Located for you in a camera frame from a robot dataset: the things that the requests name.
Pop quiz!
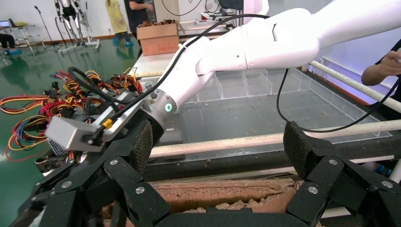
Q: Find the white table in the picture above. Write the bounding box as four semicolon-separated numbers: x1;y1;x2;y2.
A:
131;52;176;78

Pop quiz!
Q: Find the black camera cable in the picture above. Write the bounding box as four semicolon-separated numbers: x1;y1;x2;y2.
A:
67;14;401;145

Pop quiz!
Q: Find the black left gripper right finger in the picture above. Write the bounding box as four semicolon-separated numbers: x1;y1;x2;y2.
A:
283;120;401;227

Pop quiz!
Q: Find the person in yellow shirt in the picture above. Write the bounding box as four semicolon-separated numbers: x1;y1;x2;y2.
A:
105;0;135;48

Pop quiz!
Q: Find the brown cardboard divider box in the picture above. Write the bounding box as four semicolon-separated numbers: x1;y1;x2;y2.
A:
102;178;323;227

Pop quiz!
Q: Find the white rack leg pipe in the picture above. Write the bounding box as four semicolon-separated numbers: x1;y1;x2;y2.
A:
388;158;401;184

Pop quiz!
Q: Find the metal frame desk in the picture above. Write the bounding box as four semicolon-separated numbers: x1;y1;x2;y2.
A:
0;19;45;55

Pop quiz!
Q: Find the silver robot on stand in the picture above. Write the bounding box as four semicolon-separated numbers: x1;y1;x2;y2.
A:
54;0;102;53

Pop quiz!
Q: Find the standing person in black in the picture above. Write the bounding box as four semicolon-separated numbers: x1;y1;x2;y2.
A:
123;0;156;41

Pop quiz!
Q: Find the seated person in black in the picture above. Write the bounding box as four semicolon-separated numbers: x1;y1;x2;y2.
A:
0;32;23;56

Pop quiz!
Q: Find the clear plastic divider tray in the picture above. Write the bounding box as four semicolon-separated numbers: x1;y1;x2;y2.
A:
149;66;392;157

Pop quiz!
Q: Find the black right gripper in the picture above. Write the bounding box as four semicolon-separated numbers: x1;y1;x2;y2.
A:
103;113;165;145

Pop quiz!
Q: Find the white column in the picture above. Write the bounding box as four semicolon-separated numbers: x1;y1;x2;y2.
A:
244;0;270;18

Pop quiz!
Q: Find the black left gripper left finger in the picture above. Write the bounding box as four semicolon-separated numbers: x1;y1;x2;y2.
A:
53;120;171;227

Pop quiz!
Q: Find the operator bare forearm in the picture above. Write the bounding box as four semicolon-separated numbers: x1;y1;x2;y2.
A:
361;61;395;87

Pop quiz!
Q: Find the operator bare hand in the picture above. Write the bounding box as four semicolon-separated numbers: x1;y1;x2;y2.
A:
384;51;401;77

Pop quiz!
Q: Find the operator black shirt torso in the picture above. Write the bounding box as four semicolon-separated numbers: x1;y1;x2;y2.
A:
387;39;401;121

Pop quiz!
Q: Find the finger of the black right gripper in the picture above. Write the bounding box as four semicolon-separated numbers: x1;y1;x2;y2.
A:
11;189;56;227
35;159;79;194

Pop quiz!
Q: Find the rusty pipe end joint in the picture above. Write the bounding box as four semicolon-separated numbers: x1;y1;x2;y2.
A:
35;156;69;174

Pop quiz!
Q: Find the black tripod stand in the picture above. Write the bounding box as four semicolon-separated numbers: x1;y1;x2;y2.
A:
34;5;63;52

